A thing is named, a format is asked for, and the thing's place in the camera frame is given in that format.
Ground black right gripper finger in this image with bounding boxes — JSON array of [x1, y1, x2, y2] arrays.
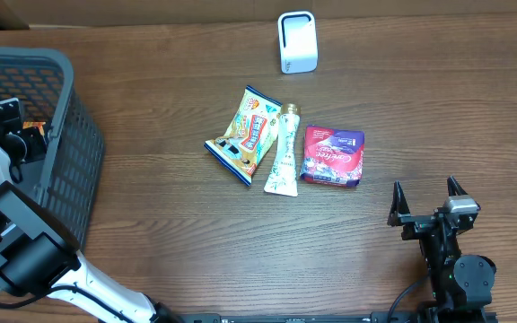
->
[[387, 181, 410, 226], [447, 176, 467, 196]]

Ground small orange box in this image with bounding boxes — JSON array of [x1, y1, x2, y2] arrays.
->
[[22, 121, 47, 136]]

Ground red purple pad package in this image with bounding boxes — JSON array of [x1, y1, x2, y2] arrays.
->
[[300, 125, 365, 188]]

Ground white floral tube gold cap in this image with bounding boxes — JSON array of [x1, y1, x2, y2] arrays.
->
[[264, 103, 301, 197]]

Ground yellow snack bag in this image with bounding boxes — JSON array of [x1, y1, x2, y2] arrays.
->
[[204, 85, 282, 186]]

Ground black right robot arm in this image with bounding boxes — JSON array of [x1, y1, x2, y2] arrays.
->
[[385, 176, 498, 323]]

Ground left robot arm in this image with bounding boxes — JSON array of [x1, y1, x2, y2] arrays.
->
[[0, 98, 180, 322]]

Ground white barcode scanner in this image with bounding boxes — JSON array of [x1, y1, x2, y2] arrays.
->
[[277, 11, 319, 74]]

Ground grey plastic shopping basket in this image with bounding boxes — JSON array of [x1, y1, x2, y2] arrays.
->
[[0, 47, 105, 244]]

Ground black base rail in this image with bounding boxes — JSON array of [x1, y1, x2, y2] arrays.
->
[[180, 311, 499, 323]]

